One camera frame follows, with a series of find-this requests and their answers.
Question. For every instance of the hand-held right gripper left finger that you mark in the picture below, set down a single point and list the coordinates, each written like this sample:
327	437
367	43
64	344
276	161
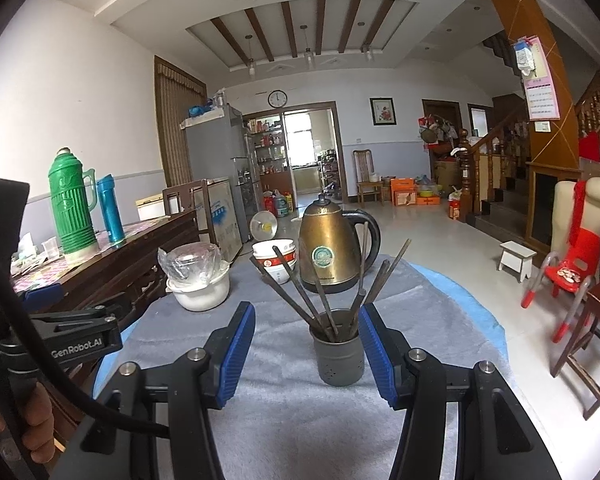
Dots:
237	355

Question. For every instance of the framed wall picture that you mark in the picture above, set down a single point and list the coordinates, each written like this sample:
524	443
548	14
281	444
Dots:
383	111

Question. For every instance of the blue thermos flask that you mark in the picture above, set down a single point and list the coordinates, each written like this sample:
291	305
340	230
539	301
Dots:
111	210

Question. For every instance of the grey refrigerator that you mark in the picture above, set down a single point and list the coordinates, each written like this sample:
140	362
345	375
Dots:
210	150

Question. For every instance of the flat orange cardboard box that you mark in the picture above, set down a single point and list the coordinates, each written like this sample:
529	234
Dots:
428	200

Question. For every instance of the plain white chest freezer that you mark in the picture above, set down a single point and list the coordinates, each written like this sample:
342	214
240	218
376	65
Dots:
150	208

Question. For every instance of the brown wooden chair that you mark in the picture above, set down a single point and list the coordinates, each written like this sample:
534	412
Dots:
180	191

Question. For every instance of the grey table cloth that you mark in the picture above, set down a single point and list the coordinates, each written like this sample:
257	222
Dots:
290	410

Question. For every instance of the round wall clock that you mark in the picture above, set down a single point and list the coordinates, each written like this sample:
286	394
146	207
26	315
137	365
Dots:
277	98

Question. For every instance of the pink wall calendar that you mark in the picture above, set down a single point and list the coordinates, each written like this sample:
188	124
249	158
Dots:
542	100

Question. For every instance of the blue table cover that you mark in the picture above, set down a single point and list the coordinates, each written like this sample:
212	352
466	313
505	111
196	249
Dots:
460	300

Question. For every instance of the white freezer blue print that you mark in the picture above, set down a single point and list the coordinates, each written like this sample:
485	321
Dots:
222	220

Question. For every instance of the small white stool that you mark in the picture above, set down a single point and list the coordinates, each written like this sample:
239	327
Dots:
517	250

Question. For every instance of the clear plastic cup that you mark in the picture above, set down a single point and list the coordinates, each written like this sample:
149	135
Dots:
50	250

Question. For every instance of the small white fan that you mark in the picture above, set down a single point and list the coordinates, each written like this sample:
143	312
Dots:
262	225

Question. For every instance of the large orange cardboard box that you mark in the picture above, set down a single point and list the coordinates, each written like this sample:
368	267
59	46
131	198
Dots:
403	192

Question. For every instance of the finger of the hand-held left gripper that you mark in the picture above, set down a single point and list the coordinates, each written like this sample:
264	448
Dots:
85	316

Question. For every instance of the shelf with bottles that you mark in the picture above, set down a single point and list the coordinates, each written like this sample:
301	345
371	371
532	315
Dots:
265	150

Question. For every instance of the red white bag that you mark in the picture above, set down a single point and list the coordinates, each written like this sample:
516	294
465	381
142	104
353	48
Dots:
456	205

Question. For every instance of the cream armchair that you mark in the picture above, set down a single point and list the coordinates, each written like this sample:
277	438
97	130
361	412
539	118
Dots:
562	210

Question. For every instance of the white plastic basin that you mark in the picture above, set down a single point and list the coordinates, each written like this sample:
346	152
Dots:
200	295

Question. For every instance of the wooden stair railing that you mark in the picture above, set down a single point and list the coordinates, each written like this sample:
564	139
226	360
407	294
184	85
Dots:
464	160

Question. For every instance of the metal kitchen rack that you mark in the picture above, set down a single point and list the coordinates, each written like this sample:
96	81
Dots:
329	172

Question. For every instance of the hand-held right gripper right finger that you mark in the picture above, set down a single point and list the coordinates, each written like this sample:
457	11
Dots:
377	355

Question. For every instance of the red child chair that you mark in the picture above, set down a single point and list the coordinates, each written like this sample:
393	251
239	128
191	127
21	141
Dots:
570	260

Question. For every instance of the blue water jug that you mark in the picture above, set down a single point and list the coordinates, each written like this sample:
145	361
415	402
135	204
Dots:
281	206

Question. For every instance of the white light switch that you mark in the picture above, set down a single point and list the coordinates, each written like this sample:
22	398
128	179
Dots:
541	126

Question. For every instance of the white blue hanging bag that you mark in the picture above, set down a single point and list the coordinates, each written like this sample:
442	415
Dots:
524	57

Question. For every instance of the wooden column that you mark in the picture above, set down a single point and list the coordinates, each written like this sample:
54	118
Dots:
555	145

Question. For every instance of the brown curtain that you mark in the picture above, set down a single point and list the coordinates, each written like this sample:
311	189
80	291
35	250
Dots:
177	125

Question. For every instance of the dark carved wooden sideboard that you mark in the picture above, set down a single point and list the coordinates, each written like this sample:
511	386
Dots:
130	265

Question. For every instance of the green thermos flask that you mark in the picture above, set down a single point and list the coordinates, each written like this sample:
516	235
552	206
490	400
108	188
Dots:
72	210

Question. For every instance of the bunch of dark chopsticks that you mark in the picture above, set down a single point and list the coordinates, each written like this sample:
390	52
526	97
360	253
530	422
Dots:
379	284

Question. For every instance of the red scarf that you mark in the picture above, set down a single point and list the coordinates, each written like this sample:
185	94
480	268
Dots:
577	205

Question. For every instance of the pendant ceiling lamp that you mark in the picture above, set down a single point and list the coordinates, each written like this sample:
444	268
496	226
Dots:
367	53
251	64
307	56

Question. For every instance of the gold electric kettle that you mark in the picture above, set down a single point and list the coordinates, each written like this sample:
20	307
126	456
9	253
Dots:
325	240

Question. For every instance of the person's left hand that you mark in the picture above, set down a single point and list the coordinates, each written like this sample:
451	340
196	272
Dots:
35	425

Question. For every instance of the tall-backed wooden chair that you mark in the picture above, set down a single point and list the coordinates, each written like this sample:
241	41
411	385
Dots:
362	162

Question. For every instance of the grey metal chopstick holder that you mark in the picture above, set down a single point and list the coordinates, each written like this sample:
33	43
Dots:
337	360

